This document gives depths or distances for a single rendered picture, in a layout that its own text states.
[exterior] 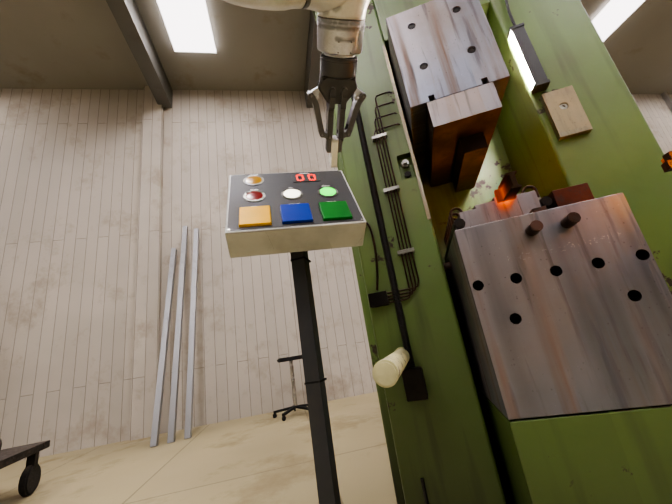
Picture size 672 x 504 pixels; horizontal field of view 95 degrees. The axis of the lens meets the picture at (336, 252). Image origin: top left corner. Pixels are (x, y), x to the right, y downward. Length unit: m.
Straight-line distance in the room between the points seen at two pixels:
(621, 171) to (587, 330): 0.56
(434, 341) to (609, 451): 0.42
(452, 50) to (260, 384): 4.24
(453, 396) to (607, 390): 0.35
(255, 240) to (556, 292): 0.70
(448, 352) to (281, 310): 3.82
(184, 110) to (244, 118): 1.01
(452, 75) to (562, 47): 0.43
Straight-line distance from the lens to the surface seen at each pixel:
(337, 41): 0.68
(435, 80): 1.17
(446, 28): 1.32
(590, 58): 1.46
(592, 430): 0.89
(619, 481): 0.92
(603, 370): 0.89
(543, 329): 0.85
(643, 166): 1.29
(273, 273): 4.78
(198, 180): 5.55
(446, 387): 1.02
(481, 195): 1.49
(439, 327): 1.01
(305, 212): 0.78
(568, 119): 1.28
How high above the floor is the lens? 0.67
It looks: 17 degrees up
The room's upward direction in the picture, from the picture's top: 9 degrees counter-clockwise
